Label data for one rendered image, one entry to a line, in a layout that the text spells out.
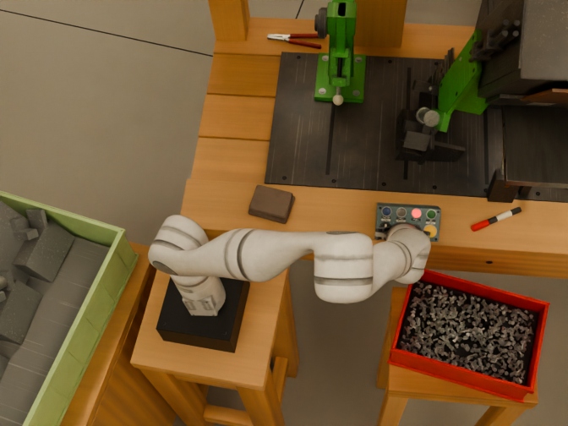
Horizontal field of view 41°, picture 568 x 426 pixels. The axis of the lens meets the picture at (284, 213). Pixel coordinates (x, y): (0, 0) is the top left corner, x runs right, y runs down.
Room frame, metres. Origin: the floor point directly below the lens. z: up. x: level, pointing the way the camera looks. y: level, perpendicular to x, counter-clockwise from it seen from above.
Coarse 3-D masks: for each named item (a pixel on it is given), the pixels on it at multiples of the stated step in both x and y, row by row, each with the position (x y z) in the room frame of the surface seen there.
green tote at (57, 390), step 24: (0, 192) 0.97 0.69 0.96; (48, 216) 0.91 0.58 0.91; (72, 216) 0.88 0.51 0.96; (96, 240) 0.86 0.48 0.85; (120, 240) 0.80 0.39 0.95; (120, 264) 0.77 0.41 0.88; (96, 288) 0.69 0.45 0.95; (120, 288) 0.74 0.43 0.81; (96, 312) 0.66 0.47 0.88; (72, 336) 0.58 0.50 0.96; (96, 336) 0.62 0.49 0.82; (72, 360) 0.54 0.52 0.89; (48, 384) 0.47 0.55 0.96; (72, 384) 0.51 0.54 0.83; (48, 408) 0.44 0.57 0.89
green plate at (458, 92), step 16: (480, 32) 1.03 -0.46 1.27; (464, 48) 1.04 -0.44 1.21; (464, 64) 1.00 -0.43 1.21; (480, 64) 0.95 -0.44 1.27; (448, 80) 1.02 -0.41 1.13; (464, 80) 0.96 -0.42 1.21; (448, 96) 0.98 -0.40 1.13; (464, 96) 0.95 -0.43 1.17; (448, 112) 0.94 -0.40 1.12; (480, 112) 0.94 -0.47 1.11
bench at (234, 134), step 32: (256, 32) 1.45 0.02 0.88; (288, 32) 1.43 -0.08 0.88; (416, 32) 1.38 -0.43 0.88; (448, 32) 1.36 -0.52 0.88; (224, 64) 1.35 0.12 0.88; (256, 64) 1.33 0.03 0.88; (224, 96) 1.24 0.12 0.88; (256, 96) 1.23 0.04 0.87; (224, 128) 1.13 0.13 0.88; (256, 128) 1.12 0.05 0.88; (224, 160) 1.03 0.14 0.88; (256, 160) 1.02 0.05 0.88
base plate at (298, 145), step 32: (288, 64) 1.30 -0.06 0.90; (384, 64) 1.26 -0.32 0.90; (416, 64) 1.25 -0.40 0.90; (288, 96) 1.20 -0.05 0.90; (384, 96) 1.16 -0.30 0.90; (416, 96) 1.15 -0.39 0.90; (288, 128) 1.09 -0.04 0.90; (320, 128) 1.08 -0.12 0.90; (352, 128) 1.07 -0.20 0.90; (384, 128) 1.06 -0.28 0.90; (448, 128) 1.03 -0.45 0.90; (480, 128) 1.02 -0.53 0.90; (288, 160) 1.00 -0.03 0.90; (320, 160) 0.99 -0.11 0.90; (352, 160) 0.98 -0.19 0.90; (384, 160) 0.97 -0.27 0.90; (480, 160) 0.93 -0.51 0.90; (416, 192) 0.86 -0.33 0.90; (448, 192) 0.85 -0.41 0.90; (480, 192) 0.84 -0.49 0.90; (544, 192) 0.82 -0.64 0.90
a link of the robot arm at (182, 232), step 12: (168, 216) 0.69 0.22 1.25; (180, 216) 0.68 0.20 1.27; (168, 228) 0.66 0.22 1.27; (180, 228) 0.65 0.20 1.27; (192, 228) 0.65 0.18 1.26; (168, 240) 0.63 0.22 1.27; (180, 240) 0.63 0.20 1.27; (192, 240) 0.63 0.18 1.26; (204, 240) 0.64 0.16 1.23; (180, 276) 0.61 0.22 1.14; (192, 276) 0.60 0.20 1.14; (204, 276) 0.61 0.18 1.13
